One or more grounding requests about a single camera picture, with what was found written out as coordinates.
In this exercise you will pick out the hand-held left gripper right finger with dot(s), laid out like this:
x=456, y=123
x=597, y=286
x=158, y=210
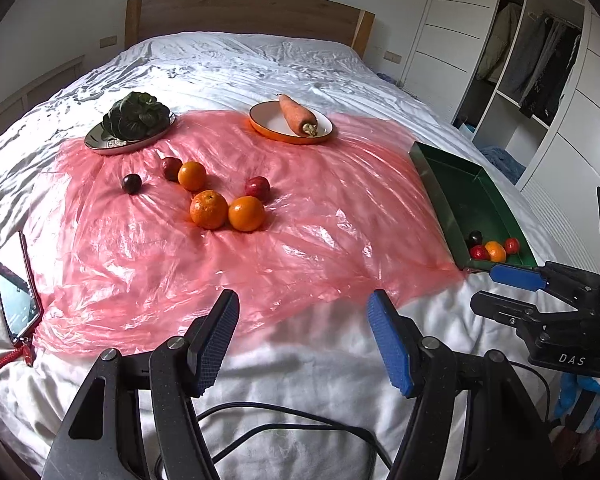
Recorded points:
x=395, y=345

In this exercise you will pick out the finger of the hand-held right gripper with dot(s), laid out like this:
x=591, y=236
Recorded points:
x=517, y=277
x=500, y=307

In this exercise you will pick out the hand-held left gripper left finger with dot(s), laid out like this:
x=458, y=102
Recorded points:
x=215, y=340

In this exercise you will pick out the small red apple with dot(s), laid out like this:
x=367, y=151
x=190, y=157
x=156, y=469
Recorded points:
x=511, y=245
x=257, y=188
x=170, y=168
x=478, y=253

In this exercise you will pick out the large dimpled orange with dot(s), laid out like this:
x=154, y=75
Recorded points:
x=496, y=252

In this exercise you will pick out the dark purple plum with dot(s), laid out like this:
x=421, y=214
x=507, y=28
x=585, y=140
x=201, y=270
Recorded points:
x=475, y=236
x=130, y=184

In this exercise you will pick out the green metal tray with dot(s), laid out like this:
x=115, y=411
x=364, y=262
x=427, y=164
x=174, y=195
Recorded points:
x=472, y=195

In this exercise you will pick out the smooth orange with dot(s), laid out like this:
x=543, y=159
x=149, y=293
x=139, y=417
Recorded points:
x=192, y=175
x=246, y=213

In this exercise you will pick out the orange with green stem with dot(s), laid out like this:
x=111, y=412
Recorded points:
x=209, y=209

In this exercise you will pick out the white bed sheet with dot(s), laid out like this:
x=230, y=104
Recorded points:
x=305, y=370

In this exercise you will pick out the blue blanket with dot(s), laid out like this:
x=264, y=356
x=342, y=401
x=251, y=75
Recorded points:
x=502, y=162

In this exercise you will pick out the pink plastic sheet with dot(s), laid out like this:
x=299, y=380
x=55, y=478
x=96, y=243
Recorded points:
x=330, y=220

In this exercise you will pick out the black hanging garment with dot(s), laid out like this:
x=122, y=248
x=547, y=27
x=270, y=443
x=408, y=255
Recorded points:
x=560, y=85

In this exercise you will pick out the smartphone in red case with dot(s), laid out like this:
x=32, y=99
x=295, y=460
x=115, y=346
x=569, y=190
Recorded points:
x=16, y=290

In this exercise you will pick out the grey hanging garment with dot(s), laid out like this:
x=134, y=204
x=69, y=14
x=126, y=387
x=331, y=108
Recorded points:
x=530, y=60

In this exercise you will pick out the patterned oval plate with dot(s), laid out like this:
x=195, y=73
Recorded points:
x=110, y=146

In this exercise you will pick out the orange rimmed white plate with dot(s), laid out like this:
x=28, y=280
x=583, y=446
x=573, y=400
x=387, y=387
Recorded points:
x=270, y=120

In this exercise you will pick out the blue patterned cloth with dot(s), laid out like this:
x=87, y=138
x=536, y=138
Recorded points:
x=395, y=82

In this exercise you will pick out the beige hanging jacket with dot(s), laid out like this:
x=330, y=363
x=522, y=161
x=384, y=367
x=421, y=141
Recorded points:
x=502, y=40

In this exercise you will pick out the dark green bok choy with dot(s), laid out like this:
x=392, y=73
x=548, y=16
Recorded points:
x=135, y=115

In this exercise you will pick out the carrot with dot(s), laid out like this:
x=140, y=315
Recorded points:
x=295, y=112

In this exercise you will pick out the white wardrobe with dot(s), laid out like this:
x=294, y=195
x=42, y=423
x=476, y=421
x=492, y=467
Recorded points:
x=455, y=20

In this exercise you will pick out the wooden headboard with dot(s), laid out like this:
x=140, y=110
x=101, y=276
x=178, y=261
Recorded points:
x=240, y=15

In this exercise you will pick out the beige wall switch plate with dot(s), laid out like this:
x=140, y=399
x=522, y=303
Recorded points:
x=392, y=56
x=108, y=41

